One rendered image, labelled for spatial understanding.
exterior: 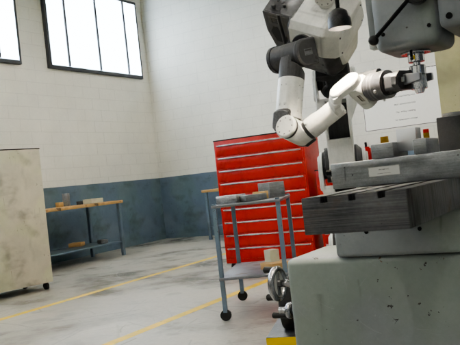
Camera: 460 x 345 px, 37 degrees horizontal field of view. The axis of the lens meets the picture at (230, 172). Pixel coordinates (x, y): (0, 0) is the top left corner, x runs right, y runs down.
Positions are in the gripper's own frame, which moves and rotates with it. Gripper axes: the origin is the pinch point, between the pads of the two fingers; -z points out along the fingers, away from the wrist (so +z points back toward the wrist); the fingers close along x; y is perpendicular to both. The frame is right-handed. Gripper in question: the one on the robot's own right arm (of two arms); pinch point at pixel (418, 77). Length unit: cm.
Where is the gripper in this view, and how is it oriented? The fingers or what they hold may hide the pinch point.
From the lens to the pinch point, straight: 209.6
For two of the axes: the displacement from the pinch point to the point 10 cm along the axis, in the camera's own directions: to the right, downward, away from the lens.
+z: -6.0, 0.6, 8.0
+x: 7.9, -0.8, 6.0
